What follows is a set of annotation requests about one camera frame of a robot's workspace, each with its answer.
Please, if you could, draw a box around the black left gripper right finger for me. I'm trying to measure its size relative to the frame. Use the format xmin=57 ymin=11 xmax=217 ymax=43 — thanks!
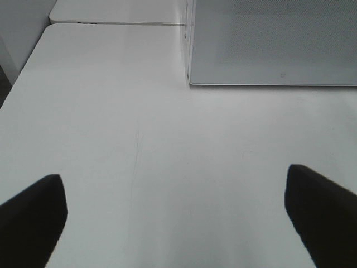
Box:
xmin=284 ymin=164 xmax=356 ymax=267

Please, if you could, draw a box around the white microwave oven body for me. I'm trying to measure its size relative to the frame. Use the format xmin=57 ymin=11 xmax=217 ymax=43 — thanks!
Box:
xmin=184 ymin=0 xmax=357 ymax=87

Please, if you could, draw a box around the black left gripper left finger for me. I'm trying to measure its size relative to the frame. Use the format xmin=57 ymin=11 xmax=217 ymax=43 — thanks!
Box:
xmin=1 ymin=174 xmax=68 ymax=267

